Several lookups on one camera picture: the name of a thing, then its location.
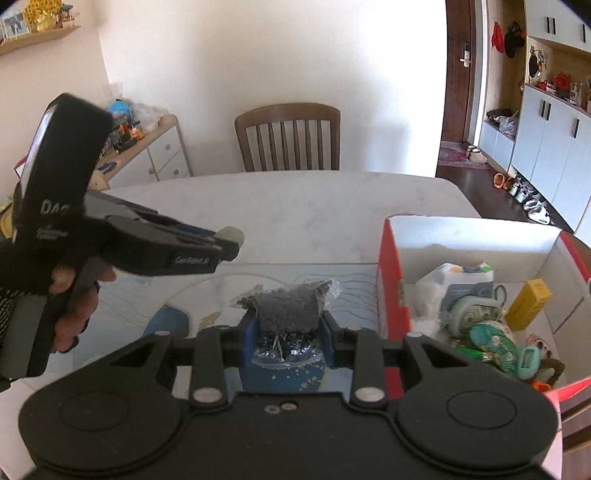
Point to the dark brown door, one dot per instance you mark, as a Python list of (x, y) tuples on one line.
[(457, 101)]

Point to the teal small toy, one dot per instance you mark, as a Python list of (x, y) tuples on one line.
[(526, 363)]

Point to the red hat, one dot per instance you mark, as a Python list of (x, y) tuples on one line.
[(497, 37)]

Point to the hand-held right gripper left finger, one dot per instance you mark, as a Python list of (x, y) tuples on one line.
[(249, 341)]

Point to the green cartoon plush pouch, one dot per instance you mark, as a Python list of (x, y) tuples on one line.
[(494, 344)]

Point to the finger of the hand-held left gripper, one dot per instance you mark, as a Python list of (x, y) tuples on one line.
[(134, 208), (175, 254)]

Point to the green tassel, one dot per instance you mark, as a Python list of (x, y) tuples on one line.
[(472, 354)]

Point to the wooden wall shelf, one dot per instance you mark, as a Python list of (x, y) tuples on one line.
[(41, 39)]

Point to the row of shoes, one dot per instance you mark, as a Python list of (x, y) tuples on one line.
[(531, 203)]

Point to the blue toy ball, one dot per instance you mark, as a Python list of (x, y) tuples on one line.
[(120, 110)]

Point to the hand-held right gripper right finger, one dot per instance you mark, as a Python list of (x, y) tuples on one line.
[(332, 341)]

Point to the silver door lock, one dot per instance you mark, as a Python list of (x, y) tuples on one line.
[(465, 54)]

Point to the patterned red rug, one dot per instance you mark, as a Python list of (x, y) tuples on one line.
[(455, 157)]

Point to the slatted wooden chair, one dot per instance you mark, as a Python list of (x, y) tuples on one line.
[(286, 113)]

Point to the yellow flower ornament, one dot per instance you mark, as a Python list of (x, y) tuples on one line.
[(44, 16)]

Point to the white wooden sideboard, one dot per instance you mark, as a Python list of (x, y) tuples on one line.
[(161, 152)]

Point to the orange slippers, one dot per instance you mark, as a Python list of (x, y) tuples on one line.
[(502, 180)]

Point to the blue round placemat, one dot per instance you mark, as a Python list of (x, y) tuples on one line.
[(168, 325)]

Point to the red shoe box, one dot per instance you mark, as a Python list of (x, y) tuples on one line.
[(461, 235)]

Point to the clear bag of black beads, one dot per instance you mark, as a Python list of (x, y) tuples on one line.
[(286, 314)]

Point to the red orange trinket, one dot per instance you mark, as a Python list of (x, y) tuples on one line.
[(541, 386)]

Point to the crumpled clear plastic bag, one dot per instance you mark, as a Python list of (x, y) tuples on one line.
[(147, 117)]

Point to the yellow carton box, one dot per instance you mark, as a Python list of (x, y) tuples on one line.
[(531, 304)]

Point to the white wall cabinet unit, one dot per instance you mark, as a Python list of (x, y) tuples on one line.
[(549, 138)]

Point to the cartoon face sticker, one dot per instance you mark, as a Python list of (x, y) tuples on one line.
[(539, 346)]

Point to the foil snack bag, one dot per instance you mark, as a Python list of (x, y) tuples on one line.
[(473, 318)]

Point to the black hanging bag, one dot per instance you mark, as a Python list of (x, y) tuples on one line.
[(514, 39)]

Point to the person's left hand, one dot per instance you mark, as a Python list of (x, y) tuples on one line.
[(81, 307)]

